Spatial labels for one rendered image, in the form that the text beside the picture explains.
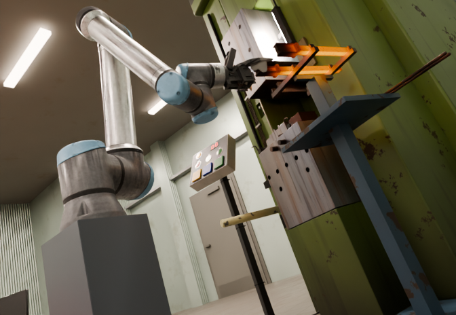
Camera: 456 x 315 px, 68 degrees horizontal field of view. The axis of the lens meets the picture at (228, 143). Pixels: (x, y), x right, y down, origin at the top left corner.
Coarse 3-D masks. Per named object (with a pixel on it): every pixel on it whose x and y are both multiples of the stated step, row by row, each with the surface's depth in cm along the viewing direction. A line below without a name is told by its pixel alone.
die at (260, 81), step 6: (258, 78) 197; (264, 78) 192; (270, 78) 193; (276, 78) 196; (282, 78) 198; (252, 84) 202; (258, 84) 197; (264, 84) 196; (270, 84) 198; (252, 90) 203; (258, 90) 200; (264, 90) 203; (252, 96) 205; (258, 96) 208; (264, 96) 210; (270, 96) 213
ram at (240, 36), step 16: (240, 16) 206; (256, 16) 207; (272, 16) 215; (240, 32) 207; (256, 32) 200; (272, 32) 207; (224, 48) 225; (240, 48) 209; (256, 48) 195; (272, 48) 199; (272, 64) 198; (288, 64) 204
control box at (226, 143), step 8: (224, 136) 227; (224, 144) 222; (232, 144) 224; (200, 152) 237; (208, 152) 230; (216, 152) 222; (224, 152) 217; (232, 152) 219; (200, 160) 232; (208, 160) 224; (224, 160) 211; (232, 160) 214; (192, 168) 233; (200, 168) 226; (216, 168) 212; (224, 168) 210; (232, 168) 210; (192, 176) 228; (208, 176) 215; (216, 176) 215; (224, 176) 215; (192, 184) 222; (200, 184) 222; (208, 184) 221
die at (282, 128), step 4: (284, 124) 181; (280, 128) 184; (284, 128) 182; (276, 132) 188; (280, 132) 185; (272, 136) 191; (276, 136) 188; (268, 140) 194; (272, 140) 191; (268, 144) 195
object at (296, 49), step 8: (280, 48) 123; (288, 48) 125; (296, 48) 125; (304, 48) 127; (320, 48) 132; (328, 48) 134; (336, 48) 136; (344, 48) 138; (280, 56) 123; (288, 56) 125
